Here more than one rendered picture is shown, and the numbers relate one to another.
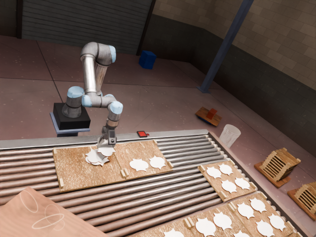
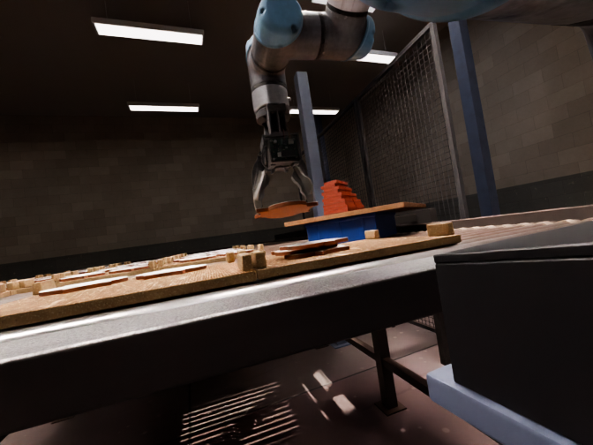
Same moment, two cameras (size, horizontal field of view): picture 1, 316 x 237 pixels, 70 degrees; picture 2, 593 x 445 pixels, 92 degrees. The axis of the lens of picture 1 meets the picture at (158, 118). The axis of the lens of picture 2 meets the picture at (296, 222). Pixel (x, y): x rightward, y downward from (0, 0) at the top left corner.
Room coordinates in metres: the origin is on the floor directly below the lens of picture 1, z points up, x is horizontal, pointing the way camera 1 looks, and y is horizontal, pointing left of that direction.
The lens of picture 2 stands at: (1.73, 0.51, 0.98)
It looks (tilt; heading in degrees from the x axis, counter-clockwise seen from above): 2 degrees up; 203
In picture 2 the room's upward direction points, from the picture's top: 8 degrees counter-clockwise
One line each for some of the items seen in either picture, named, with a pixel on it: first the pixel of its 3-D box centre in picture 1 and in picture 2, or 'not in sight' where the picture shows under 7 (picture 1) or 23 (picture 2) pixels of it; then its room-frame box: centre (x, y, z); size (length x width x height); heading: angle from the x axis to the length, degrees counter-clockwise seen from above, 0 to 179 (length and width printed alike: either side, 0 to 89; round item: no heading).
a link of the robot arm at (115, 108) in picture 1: (115, 111); (266, 67); (1.20, 0.27, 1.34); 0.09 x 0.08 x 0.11; 38
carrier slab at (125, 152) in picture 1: (141, 157); (133, 287); (1.35, 0.00, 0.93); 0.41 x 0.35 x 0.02; 132
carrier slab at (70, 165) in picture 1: (88, 165); (332, 252); (1.08, 0.31, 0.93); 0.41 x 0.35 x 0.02; 130
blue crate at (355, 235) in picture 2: not in sight; (353, 229); (0.47, 0.24, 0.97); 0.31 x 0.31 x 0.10; 81
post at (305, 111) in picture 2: not in sight; (319, 206); (-0.66, -0.26, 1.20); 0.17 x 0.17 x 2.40; 41
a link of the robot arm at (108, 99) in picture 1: (108, 102); (284, 34); (1.26, 0.34, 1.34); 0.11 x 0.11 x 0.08; 38
